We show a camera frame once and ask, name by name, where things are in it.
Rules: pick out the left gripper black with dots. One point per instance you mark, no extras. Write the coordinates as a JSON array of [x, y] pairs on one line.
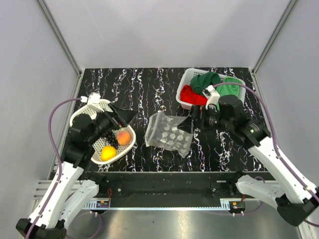
[[124, 115]]

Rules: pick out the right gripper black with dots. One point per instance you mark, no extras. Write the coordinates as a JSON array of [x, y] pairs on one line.
[[186, 125]]

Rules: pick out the orange fake peach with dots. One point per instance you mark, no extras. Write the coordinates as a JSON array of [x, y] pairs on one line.
[[123, 137]]

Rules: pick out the polka dot zip bag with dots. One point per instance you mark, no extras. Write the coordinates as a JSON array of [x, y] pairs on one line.
[[162, 132]]

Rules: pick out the dark fake grape bunch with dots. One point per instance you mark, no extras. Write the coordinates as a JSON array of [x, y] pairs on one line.
[[110, 139]]

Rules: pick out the yellow fake lemon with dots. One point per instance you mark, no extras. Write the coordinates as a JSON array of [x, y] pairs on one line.
[[108, 152]]

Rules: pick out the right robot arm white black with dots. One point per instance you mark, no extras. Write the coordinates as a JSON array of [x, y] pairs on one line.
[[295, 197]]

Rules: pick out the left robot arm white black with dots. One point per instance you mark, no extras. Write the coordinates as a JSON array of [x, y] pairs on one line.
[[59, 207]]

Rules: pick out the red cloth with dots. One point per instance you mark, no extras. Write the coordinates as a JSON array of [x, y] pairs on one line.
[[189, 96]]

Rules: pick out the white perforated oval basket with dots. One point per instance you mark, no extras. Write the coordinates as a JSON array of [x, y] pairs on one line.
[[119, 147]]

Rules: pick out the dark green cloth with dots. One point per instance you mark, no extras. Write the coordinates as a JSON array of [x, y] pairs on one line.
[[200, 82]]

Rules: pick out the white rectangular slotted basket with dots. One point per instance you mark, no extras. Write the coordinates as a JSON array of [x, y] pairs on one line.
[[185, 80]]

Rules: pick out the light green cloth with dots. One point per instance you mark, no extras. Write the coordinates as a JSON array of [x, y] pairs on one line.
[[229, 89]]

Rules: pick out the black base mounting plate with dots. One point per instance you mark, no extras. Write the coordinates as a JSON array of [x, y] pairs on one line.
[[168, 190]]

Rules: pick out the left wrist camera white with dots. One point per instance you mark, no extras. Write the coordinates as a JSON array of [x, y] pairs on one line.
[[92, 102]]

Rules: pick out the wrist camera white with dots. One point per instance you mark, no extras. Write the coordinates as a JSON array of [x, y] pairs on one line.
[[212, 97], [92, 102]]

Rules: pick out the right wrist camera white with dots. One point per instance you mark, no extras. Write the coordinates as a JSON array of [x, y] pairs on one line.
[[212, 97]]

